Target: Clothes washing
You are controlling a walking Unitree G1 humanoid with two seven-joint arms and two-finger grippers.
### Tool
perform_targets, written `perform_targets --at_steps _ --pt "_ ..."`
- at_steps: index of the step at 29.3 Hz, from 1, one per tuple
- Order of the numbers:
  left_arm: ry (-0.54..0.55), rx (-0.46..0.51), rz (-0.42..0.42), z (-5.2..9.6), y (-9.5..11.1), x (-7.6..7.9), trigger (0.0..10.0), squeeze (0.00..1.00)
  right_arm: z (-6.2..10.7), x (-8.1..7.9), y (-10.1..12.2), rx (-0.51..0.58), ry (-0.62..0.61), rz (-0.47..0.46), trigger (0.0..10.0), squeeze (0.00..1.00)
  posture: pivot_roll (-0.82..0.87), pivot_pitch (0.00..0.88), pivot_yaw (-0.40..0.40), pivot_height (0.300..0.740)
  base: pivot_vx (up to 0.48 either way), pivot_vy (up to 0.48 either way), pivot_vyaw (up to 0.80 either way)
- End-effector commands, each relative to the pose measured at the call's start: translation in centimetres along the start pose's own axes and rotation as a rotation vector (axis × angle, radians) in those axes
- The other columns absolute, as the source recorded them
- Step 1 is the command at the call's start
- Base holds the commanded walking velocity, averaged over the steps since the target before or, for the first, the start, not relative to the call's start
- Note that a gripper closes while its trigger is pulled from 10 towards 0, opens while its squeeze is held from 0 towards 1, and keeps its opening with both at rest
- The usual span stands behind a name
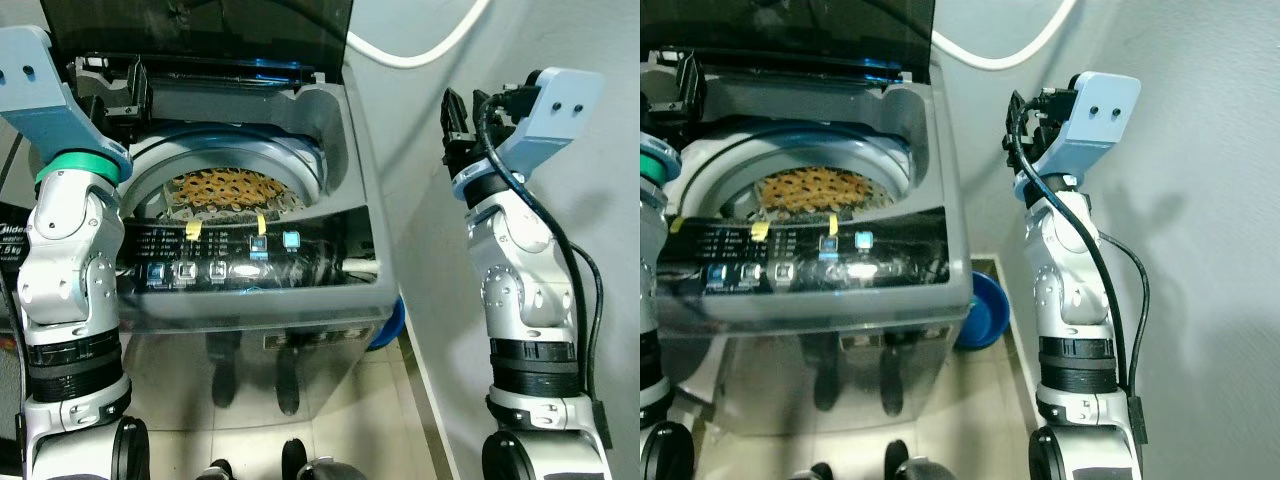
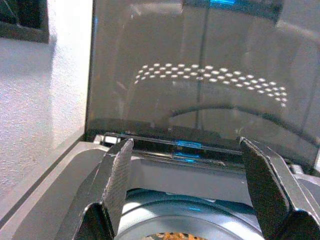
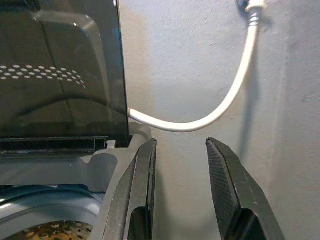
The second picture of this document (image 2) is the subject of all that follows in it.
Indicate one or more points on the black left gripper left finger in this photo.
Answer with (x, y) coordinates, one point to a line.
(113, 180)

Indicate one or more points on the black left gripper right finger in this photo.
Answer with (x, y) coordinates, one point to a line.
(272, 190)

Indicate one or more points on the grey top-load washing machine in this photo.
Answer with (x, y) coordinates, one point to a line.
(160, 175)

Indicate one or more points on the orange patterned garment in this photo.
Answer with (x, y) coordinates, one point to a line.
(175, 236)

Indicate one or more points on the dark glass washer lid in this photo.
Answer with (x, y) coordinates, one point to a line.
(200, 75)

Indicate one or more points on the dark framed wall picture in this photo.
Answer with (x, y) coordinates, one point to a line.
(23, 21)

